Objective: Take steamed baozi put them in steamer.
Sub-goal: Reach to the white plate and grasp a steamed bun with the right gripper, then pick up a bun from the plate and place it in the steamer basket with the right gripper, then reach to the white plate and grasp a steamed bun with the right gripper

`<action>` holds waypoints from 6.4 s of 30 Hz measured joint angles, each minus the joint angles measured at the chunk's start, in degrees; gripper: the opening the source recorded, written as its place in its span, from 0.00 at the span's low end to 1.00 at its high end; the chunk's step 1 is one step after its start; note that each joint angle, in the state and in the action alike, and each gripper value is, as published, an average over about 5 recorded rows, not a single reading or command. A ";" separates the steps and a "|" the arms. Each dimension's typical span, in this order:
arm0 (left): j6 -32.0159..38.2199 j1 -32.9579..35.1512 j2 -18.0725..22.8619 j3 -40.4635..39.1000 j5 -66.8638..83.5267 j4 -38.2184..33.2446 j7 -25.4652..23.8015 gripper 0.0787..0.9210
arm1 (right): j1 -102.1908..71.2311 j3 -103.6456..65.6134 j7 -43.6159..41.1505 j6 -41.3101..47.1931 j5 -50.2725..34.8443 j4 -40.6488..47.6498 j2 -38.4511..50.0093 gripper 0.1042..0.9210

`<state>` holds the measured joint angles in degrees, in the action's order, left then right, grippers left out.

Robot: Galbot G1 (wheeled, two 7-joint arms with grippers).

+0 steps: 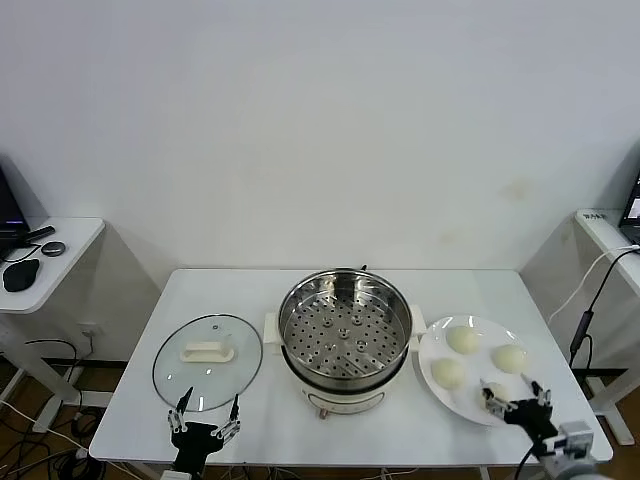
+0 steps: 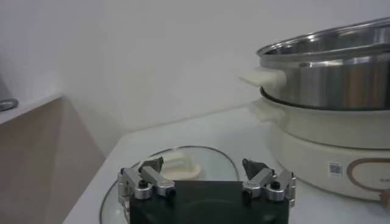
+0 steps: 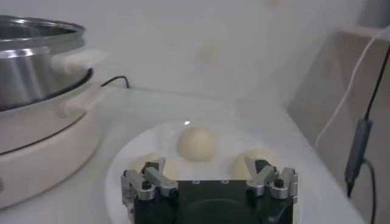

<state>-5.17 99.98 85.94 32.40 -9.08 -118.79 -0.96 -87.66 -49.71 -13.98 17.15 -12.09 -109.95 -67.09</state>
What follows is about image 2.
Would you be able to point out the cream electric cooker base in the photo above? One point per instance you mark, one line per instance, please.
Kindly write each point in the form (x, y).
(310, 158)

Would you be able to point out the stainless steel steamer basket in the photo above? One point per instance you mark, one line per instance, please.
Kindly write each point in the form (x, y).
(329, 85)

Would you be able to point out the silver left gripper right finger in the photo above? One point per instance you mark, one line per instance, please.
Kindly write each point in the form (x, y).
(262, 179)

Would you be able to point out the round grey disc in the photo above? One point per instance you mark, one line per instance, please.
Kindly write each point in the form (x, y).
(7, 105)

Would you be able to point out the white side desk with mouse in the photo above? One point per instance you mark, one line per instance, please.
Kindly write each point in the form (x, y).
(27, 106)

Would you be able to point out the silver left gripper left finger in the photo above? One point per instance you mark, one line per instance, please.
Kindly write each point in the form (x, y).
(158, 181)

